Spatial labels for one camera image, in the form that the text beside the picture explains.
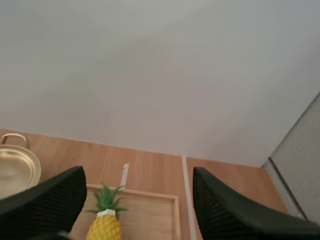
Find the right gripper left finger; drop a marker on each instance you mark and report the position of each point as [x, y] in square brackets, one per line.
[47, 207]

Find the yellow toy pineapple green crown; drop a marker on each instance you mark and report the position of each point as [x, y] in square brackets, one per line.
[106, 220]

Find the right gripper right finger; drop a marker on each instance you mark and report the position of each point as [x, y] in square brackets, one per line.
[225, 212]

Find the shallow wooden tray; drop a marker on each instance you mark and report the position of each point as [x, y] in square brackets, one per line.
[152, 215]

